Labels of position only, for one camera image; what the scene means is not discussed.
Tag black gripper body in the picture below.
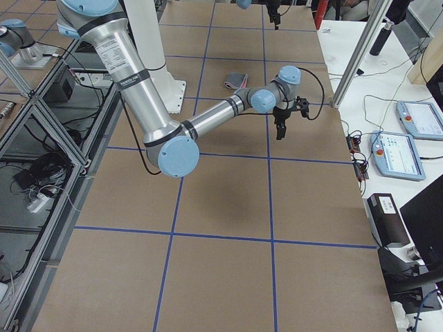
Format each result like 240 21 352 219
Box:
273 107 292 128
266 0 281 23

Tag pink and grey towel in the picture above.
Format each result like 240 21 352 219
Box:
224 72 248 90

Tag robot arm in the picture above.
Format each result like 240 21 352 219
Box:
56 1 301 177
234 0 281 30

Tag small circuit boards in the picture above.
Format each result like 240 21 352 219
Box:
346 130 369 183

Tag teach pendant near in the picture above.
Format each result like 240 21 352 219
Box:
370 131 426 181

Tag teach pendant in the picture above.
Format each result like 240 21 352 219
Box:
396 101 442 140
370 131 426 181

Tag black box with label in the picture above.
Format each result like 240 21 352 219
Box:
367 193 410 248

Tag teach pendant far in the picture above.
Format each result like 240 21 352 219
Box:
396 101 442 140

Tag black monitor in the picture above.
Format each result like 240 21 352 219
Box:
400 176 443 270

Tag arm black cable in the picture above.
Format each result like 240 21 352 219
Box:
120 67 326 176

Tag aluminium frame post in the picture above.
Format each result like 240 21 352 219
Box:
331 0 392 109

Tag aluminium frame structure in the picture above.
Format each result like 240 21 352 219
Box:
1 41 120 331

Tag bundle of cables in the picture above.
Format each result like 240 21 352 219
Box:
10 151 75 214

